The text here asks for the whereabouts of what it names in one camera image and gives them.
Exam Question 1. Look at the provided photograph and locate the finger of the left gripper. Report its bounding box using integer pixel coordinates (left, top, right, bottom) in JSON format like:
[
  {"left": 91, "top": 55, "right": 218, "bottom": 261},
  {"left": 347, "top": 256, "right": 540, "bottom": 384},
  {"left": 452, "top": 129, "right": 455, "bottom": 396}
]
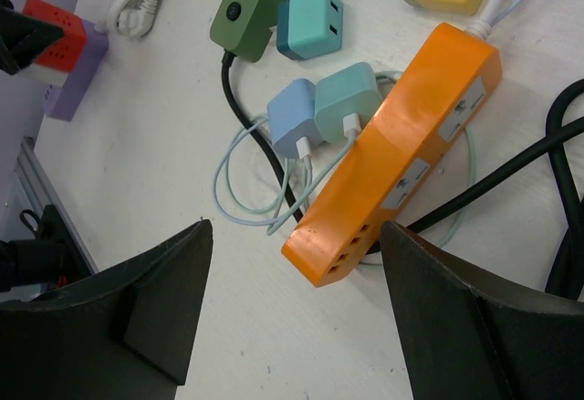
[{"left": 1, "top": 0, "right": 64, "bottom": 75}]

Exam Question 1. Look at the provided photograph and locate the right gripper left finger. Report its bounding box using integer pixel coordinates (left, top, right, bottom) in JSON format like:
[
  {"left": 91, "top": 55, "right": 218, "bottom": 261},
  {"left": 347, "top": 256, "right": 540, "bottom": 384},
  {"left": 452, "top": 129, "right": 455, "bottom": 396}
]
[{"left": 1, "top": 220, "right": 214, "bottom": 399}]

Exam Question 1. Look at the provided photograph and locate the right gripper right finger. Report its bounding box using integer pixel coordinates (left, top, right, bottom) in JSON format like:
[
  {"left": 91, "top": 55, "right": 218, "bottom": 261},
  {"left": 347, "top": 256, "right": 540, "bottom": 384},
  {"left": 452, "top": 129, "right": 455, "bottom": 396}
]
[{"left": 380, "top": 222, "right": 583, "bottom": 399}]

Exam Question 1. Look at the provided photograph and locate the red cube plug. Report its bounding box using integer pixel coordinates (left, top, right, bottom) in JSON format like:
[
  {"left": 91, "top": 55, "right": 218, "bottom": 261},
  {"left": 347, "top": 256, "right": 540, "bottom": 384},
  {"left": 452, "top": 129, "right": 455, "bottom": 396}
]
[{"left": 23, "top": 0, "right": 88, "bottom": 72}]

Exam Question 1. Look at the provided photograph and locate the purple power strip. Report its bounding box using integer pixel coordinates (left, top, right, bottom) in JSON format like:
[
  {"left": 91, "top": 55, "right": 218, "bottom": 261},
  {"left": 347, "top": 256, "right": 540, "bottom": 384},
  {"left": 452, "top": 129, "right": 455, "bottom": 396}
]
[{"left": 18, "top": 19, "right": 109, "bottom": 121}]

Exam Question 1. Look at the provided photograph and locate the green power strip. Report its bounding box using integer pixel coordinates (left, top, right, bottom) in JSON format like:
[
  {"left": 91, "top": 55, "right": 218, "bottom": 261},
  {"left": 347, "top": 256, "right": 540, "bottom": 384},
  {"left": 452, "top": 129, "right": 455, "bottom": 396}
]
[{"left": 210, "top": 0, "right": 286, "bottom": 63}]

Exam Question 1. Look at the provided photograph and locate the orange power strip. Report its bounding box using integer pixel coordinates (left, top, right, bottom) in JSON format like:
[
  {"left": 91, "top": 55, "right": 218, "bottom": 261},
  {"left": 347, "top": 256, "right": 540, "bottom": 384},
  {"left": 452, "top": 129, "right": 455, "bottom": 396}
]
[{"left": 282, "top": 23, "right": 503, "bottom": 288}]

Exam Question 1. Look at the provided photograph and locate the teal plug adapter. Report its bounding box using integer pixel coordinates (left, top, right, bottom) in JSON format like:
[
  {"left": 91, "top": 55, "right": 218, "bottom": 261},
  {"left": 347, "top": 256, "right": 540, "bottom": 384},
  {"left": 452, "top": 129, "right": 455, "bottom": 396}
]
[
  {"left": 276, "top": 0, "right": 343, "bottom": 61},
  {"left": 314, "top": 62, "right": 382, "bottom": 143}
]

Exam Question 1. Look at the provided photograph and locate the light blue plug adapter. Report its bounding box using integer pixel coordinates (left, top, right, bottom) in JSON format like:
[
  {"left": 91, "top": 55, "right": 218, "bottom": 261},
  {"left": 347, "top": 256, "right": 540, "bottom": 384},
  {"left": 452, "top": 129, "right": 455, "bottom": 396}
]
[{"left": 267, "top": 79, "right": 324, "bottom": 160}]

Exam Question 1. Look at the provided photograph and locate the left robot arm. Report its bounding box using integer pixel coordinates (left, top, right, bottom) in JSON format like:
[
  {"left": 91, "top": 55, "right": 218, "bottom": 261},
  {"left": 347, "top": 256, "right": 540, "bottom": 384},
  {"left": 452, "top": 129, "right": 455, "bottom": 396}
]
[{"left": 1, "top": 0, "right": 92, "bottom": 292}]

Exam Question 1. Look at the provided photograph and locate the black power cord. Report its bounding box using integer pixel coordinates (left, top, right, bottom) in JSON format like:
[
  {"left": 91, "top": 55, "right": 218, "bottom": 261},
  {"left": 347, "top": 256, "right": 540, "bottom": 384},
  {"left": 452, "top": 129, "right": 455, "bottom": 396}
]
[{"left": 221, "top": 50, "right": 584, "bottom": 300}]

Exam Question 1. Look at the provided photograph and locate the aluminium frame rail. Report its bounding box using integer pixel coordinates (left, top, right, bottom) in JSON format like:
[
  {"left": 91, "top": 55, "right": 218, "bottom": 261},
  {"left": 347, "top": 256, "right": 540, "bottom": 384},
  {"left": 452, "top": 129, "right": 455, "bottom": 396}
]
[{"left": 0, "top": 137, "right": 99, "bottom": 273}]

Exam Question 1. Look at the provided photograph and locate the thin light blue cable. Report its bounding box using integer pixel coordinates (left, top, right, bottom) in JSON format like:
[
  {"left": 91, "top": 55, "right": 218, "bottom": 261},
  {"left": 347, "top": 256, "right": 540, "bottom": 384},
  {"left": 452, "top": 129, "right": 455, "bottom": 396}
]
[{"left": 213, "top": 0, "right": 560, "bottom": 267}]

